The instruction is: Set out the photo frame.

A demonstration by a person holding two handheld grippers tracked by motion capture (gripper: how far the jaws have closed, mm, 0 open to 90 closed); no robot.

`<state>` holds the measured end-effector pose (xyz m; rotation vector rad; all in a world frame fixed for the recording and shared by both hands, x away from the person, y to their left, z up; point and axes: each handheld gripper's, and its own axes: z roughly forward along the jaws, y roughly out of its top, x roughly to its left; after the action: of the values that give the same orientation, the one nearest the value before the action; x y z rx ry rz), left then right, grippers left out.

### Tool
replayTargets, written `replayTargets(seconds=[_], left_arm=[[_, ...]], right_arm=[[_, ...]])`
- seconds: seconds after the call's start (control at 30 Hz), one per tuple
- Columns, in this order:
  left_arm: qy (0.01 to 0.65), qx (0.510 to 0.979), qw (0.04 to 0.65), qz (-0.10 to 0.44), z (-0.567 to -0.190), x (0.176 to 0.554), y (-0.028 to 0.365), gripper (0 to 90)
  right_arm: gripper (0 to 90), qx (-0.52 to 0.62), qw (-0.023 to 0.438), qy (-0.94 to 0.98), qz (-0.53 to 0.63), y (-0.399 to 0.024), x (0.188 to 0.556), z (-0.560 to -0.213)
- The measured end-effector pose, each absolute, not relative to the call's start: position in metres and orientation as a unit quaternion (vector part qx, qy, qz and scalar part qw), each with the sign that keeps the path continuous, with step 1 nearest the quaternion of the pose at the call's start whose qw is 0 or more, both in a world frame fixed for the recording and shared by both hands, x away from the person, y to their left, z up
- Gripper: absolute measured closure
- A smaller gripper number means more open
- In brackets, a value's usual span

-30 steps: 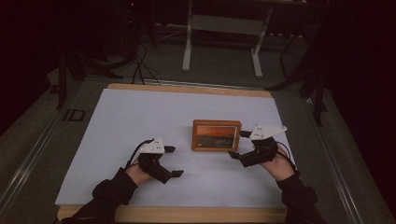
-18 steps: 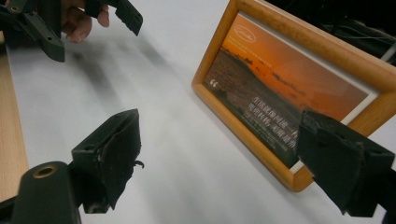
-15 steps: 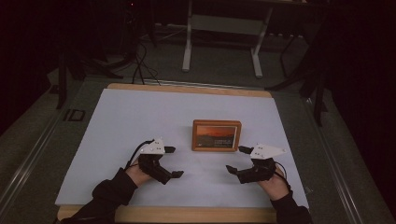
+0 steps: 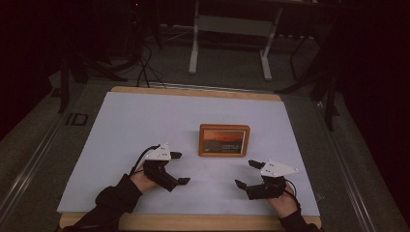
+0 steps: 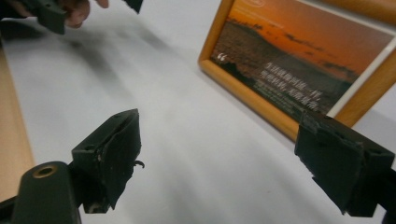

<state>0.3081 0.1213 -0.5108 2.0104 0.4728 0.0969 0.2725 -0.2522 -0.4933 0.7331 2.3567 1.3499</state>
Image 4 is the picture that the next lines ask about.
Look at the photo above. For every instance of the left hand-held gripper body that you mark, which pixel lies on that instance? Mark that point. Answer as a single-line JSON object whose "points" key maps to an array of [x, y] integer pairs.
{"points": [[159, 167]]}

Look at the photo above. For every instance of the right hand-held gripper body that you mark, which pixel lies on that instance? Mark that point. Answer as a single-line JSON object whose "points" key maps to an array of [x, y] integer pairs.
{"points": [[270, 187]]}

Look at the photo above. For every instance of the wooden picture frame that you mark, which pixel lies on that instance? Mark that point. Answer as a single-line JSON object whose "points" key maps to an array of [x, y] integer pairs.
{"points": [[224, 141]]}

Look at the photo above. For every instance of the person's left hand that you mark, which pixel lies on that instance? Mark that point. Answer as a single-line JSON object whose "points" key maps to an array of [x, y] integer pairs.
{"points": [[143, 183]]}

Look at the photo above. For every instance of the person's right hand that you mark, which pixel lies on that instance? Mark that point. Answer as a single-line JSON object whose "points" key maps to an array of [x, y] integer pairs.
{"points": [[283, 206]]}

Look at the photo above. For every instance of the wooden table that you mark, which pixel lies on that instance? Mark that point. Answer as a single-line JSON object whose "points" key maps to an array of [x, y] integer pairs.
{"points": [[193, 222]]}

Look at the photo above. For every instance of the white table mat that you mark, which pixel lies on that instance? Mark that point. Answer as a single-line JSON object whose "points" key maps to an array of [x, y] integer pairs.
{"points": [[145, 122]]}

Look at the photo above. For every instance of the black metal stand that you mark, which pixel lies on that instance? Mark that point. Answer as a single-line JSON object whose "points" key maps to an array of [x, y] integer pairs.
{"points": [[328, 96], [66, 80]]}

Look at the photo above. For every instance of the metal floor rail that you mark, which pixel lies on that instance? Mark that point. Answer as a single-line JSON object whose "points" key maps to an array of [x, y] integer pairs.
{"points": [[29, 167], [351, 180]]}

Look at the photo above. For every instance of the black floor bracket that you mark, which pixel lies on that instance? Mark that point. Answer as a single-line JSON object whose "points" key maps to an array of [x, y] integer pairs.
{"points": [[76, 119]]}

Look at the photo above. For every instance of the white metal desk frame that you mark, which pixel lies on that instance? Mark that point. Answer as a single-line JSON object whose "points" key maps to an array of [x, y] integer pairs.
{"points": [[232, 25]]}

